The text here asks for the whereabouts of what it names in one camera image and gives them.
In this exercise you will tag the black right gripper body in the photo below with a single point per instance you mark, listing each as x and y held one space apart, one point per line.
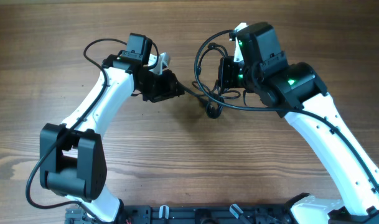
233 73

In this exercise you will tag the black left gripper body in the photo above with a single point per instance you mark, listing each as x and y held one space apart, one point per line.
157 86

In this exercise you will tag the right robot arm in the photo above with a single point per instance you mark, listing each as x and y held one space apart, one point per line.
297 94

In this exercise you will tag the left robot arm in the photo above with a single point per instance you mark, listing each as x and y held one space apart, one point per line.
72 161

